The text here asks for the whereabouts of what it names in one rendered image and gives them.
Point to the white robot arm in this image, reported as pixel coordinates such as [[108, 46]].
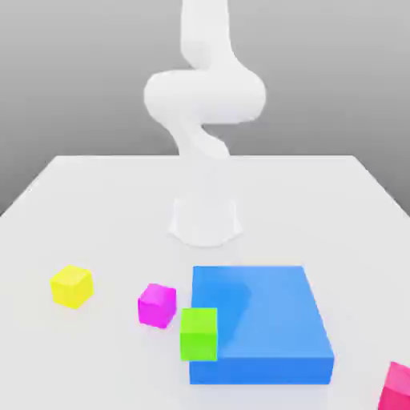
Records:
[[205, 96]]

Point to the small magenta cube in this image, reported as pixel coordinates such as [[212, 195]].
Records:
[[157, 306]]

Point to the small yellow cube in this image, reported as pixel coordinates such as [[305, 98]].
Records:
[[71, 286]]

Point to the large pink box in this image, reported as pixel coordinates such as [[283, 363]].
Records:
[[397, 389]]

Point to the small green cube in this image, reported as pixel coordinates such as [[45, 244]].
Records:
[[198, 334]]

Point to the large blue box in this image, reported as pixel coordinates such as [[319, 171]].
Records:
[[275, 323]]

